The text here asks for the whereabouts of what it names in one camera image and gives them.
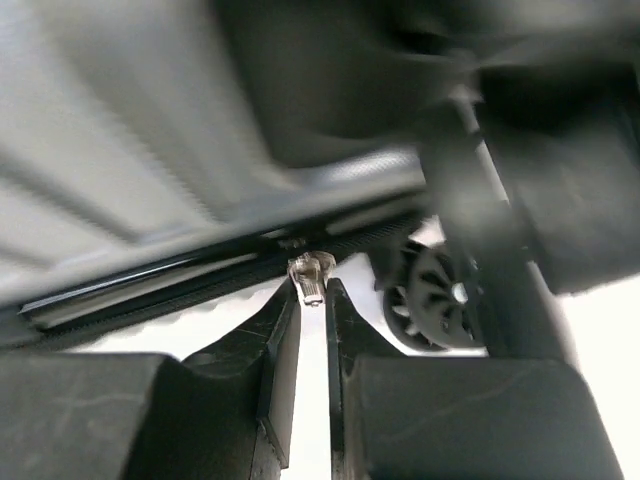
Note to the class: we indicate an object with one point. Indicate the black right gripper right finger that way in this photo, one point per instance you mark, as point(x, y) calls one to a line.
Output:
point(394, 416)

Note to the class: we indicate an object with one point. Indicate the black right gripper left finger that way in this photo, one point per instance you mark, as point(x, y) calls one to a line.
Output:
point(225, 412)

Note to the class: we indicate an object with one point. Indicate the grey suitcase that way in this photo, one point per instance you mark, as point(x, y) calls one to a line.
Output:
point(156, 155)

